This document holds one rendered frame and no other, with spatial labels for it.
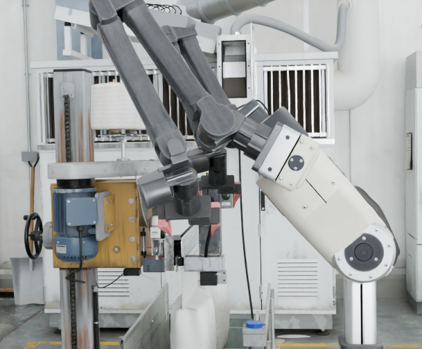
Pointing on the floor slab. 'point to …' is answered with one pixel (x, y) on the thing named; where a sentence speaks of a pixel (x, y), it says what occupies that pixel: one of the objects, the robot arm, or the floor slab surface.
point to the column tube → (86, 138)
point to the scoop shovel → (28, 266)
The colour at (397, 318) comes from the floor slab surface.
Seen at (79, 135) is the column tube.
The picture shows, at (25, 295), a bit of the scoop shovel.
